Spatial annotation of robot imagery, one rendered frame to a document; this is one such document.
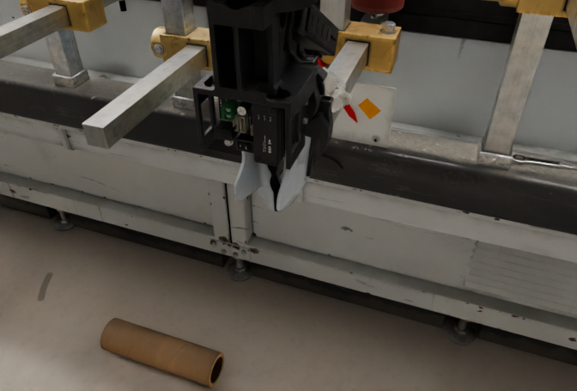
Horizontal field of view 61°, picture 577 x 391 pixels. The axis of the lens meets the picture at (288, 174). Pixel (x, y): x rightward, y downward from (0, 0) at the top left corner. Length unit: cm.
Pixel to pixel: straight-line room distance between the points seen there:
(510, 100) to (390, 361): 82
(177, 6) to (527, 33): 49
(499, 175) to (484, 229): 15
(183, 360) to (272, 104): 100
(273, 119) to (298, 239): 100
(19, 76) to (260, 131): 81
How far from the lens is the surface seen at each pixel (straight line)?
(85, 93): 98
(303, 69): 36
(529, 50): 69
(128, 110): 64
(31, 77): 108
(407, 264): 127
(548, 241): 89
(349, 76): 60
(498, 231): 88
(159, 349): 129
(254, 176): 43
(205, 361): 125
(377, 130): 75
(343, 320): 140
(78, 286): 159
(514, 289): 128
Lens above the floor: 112
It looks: 37 degrees down
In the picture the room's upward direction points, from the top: straight up
